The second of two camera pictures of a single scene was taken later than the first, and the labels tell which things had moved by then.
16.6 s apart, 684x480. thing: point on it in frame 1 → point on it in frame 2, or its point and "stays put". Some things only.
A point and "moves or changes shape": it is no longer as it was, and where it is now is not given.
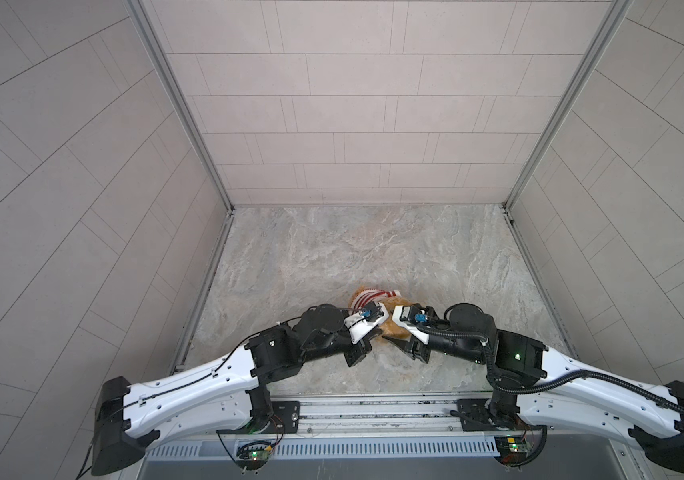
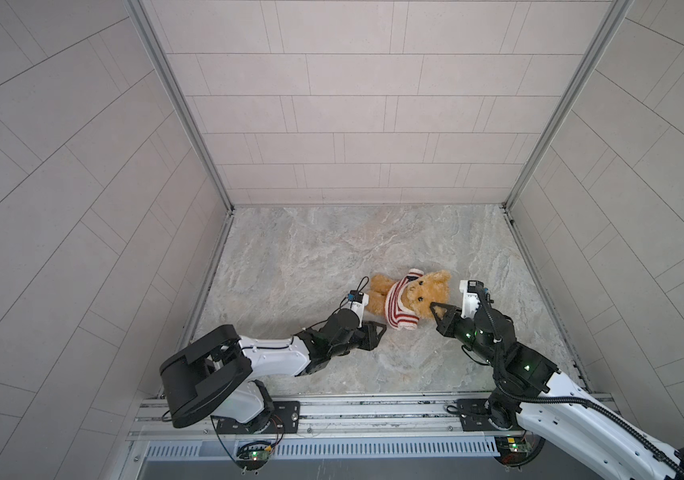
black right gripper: x=409 y=348 → x=449 y=320
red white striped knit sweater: x=369 y=296 moves or changes shape
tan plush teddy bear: x=389 y=327 → x=418 y=294
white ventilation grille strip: x=330 y=448 stays put
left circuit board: x=252 y=459 stays put
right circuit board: x=511 y=450 stays put
